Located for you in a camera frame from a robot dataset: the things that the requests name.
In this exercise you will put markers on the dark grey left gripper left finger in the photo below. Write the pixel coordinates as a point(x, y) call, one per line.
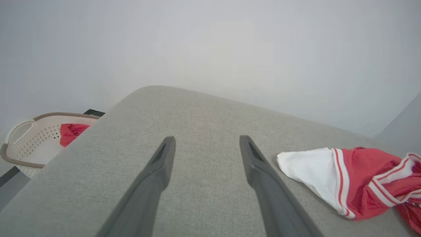
point(144, 197)

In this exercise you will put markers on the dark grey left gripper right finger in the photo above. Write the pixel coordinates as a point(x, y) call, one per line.
point(276, 204)

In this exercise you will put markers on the red and white jersey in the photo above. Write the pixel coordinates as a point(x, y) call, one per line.
point(361, 177)

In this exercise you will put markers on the plain red garment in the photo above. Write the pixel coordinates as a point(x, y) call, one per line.
point(70, 133)

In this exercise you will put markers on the cream perforated laundry basket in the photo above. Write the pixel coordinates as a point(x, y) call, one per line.
point(36, 144)

